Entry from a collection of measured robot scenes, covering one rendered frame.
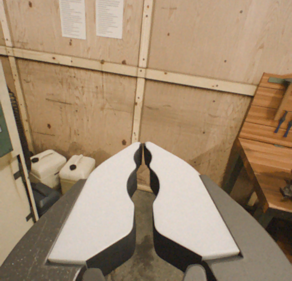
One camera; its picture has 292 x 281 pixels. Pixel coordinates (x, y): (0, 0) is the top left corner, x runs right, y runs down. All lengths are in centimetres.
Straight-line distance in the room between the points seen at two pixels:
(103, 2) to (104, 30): 17
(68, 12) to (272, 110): 170
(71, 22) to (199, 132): 137
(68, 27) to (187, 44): 95
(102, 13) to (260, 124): 145
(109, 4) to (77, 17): 27
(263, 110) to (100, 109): 135
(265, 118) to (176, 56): 81
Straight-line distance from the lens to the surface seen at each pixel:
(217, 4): 156
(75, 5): 179
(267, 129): 169
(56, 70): 194
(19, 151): 104
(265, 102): 160
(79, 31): 177
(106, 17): 167
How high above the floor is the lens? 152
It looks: 28 degrees down
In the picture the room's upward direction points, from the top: 7 degrees clockwise
